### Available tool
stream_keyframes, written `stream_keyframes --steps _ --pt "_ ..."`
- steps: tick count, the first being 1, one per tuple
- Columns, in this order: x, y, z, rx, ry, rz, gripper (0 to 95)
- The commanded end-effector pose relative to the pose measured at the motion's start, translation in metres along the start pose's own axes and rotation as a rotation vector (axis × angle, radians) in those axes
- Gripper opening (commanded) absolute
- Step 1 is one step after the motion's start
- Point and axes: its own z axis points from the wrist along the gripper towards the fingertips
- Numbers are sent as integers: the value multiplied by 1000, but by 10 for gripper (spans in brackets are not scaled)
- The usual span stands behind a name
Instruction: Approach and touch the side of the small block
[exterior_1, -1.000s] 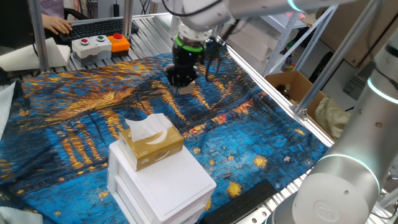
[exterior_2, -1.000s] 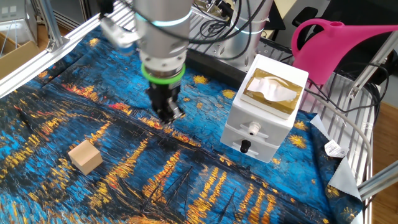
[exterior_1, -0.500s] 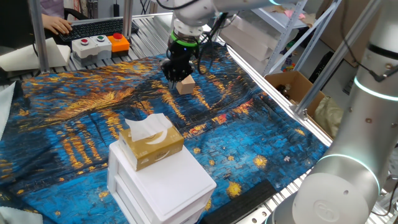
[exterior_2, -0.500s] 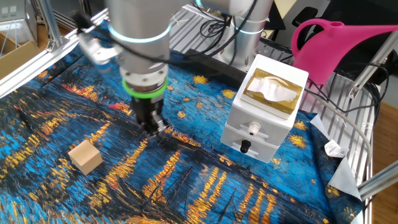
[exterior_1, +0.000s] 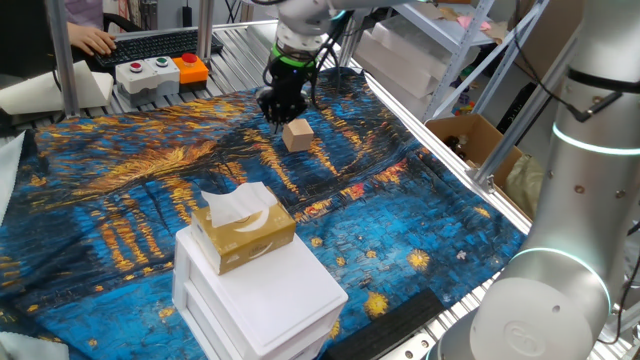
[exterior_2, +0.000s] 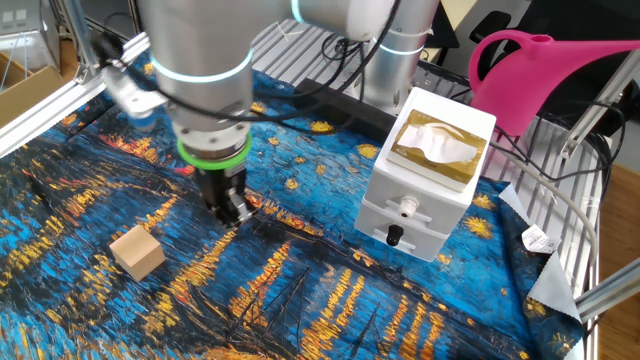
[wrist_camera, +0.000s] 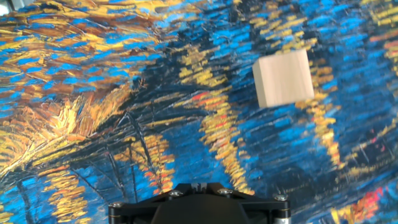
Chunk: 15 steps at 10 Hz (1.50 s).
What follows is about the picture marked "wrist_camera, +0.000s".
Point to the small light wooden block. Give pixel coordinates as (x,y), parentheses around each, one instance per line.
(283,79)

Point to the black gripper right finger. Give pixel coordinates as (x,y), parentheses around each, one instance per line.
(267,208)

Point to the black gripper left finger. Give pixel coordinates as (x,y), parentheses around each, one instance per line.
(136,210)

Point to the starry night painting cloth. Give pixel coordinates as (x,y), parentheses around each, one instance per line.
(155,109)

